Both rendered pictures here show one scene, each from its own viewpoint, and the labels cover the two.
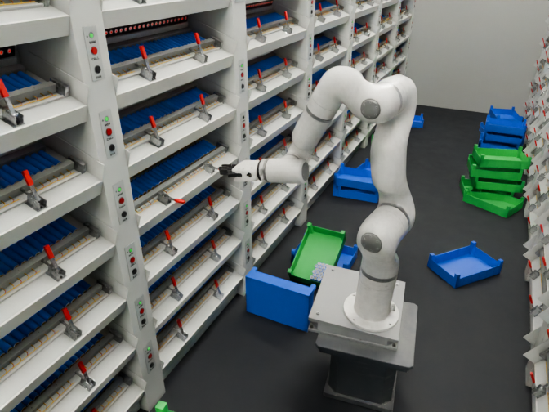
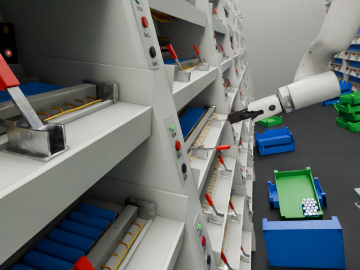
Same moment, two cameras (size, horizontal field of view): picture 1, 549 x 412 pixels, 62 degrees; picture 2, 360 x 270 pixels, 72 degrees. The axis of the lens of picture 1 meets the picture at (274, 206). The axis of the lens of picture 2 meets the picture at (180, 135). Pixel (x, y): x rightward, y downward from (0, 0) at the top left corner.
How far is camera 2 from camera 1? 0.96 m
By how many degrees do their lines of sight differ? 14
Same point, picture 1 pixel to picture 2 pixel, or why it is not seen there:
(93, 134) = (125, 14)
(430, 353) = not seen: outside the picture
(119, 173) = (166, 101)
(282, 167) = (312, 84)
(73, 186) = (108, 116)
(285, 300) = (313, 241)
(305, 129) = (346, 18)
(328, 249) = (300, 187)
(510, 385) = not seen: outside the picture
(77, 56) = not seen: outside the picture
